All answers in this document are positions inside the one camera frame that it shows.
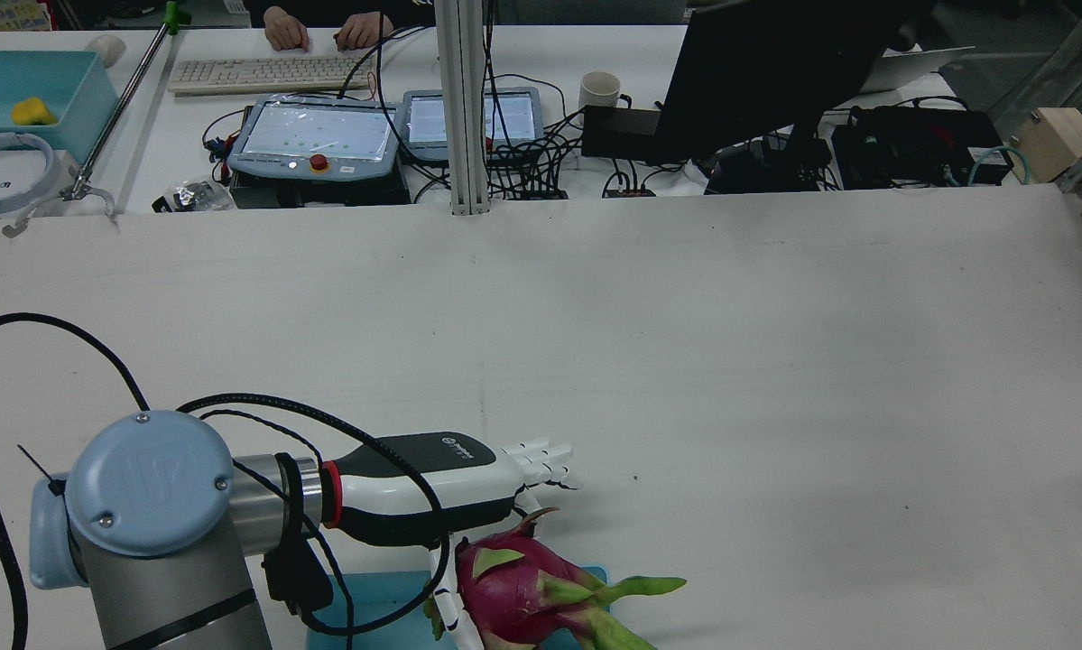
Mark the black orange usb hub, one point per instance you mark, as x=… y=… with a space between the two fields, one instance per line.
x=629 y=191

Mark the white mug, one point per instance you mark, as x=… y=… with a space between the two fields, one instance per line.
x=599 y=90

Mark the teal storage bin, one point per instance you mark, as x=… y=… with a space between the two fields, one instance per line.
x=62 y=86

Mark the yellow toy object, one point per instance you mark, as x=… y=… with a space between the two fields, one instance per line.
x=32 y=112

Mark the white computer mouse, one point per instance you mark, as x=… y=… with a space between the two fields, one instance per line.
x=107 y=50

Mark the light blue plastic bin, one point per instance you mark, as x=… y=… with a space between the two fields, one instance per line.
x=369 y=607

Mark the aluminium frame beam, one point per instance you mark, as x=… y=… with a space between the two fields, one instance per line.
x=1073 y=72

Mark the clear plastic bag of parts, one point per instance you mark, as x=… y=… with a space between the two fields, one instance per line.
x=193 y=196

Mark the clear plastic hook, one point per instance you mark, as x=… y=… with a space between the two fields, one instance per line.
x=98 y=197

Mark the grey blue teach pendant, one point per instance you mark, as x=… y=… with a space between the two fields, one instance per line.
x=515 y=117

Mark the magenta dragon fruit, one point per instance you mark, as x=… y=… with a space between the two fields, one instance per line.
x=513 y=587

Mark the white blue headphones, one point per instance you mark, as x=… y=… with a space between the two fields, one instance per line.
x=8 y=185

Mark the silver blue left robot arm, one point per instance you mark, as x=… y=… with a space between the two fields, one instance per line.
x=143 y=492

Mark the metal rod with green tip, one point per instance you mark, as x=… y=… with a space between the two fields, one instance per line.
x=121 y=99

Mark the wooden block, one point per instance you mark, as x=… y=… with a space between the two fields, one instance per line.
x=1059 y=144

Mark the beige computer keyboard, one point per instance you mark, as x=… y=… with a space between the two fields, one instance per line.
x=270 y=75

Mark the teach pendant with red button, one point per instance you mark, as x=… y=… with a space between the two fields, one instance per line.
x=315 y=132

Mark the person's right hand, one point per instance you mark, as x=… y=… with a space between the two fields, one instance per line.
x=283 y=29

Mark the black box behind mug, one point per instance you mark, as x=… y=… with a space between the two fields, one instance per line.
x=622 y=134

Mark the aluminium profile post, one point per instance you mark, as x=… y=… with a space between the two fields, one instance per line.
x=464 y=108

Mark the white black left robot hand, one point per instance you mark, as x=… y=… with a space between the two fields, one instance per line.
x=432 y=478

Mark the person's left hand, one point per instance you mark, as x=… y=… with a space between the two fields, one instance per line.
x=362 y=32

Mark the black electronics box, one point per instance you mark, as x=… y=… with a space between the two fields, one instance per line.
x=920 y=149

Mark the black computer monitor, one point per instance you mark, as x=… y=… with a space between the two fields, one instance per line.
x=757 y=72

